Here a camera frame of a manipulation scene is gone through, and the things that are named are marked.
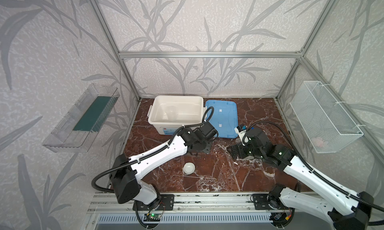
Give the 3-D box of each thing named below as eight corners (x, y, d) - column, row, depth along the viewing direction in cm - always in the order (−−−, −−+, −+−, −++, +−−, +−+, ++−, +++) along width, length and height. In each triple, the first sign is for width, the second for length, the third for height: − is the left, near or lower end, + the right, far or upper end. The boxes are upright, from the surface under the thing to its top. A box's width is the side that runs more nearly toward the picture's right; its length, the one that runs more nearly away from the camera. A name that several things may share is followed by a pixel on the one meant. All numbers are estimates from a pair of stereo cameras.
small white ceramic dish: (183, 174, 85) (182, 173, 83) (183, 163, 89) (183, 162, 87) (195, 174, 85) (194, 173, 83) (195, 163, 89) (195, 162, 87)
